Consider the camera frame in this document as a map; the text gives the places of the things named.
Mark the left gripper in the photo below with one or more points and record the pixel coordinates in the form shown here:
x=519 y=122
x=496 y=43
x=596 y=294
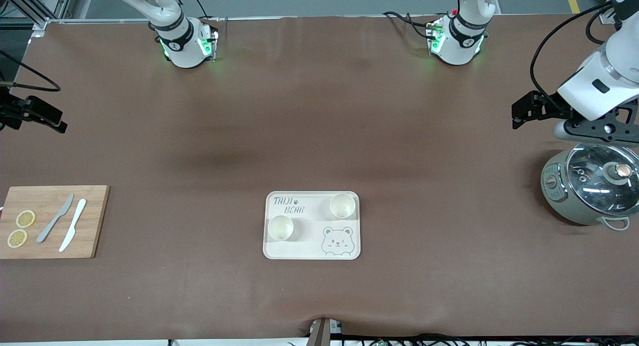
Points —
x=548 y=105

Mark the white plastic cup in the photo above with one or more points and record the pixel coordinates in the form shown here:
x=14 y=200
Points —
x=343 y=205
x=280 y=227

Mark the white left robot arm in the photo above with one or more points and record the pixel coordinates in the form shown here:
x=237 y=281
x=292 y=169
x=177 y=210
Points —
x=457 y=49

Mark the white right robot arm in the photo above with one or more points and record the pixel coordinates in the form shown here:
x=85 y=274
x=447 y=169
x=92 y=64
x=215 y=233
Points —
x=184 y=51

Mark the grey electric cooking pot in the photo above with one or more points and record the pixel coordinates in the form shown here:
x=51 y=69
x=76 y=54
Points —
x=554 y=191

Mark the glass pot lid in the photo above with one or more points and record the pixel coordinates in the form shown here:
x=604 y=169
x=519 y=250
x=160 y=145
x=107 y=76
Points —
x=594 y=186

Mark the lemon slice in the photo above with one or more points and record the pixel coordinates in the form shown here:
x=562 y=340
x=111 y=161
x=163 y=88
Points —
x=25 y=218
x=17 y=238

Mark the grey plastic knife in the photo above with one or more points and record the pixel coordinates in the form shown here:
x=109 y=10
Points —
x=52 y=221

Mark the white plastic knife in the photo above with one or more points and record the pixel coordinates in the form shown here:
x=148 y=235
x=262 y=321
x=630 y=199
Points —
x=74 y=223

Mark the wooden cutting board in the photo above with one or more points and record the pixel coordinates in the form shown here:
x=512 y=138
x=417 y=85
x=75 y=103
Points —
x=95 y=226

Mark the brown table cover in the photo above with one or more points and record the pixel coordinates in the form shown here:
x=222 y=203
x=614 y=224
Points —
x=319 y=111

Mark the cream tray with bear print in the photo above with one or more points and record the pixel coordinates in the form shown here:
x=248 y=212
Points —
x=312 y=246

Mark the aluminium frame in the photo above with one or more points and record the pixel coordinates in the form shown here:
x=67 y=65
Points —
x=35 y=6

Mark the metal bracket at table edge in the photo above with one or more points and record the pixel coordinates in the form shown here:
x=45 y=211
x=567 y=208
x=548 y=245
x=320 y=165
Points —
x=322 y=332

